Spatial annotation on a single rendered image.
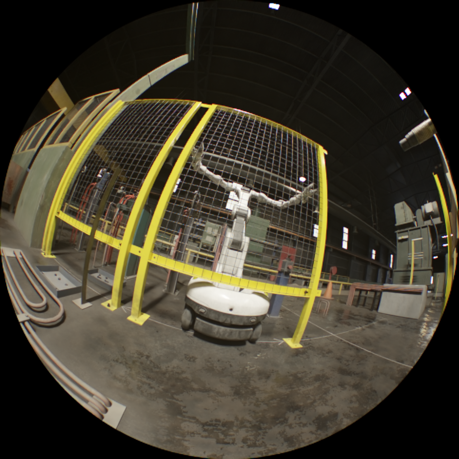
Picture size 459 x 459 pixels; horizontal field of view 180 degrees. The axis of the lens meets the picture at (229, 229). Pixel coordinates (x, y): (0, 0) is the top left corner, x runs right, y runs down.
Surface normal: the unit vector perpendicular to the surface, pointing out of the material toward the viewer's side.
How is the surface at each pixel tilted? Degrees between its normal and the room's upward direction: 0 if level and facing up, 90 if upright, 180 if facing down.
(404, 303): 90
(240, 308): 88
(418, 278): 90
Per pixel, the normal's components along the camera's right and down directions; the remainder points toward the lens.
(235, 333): 0.26, -0.14
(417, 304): -0.96, -0.27
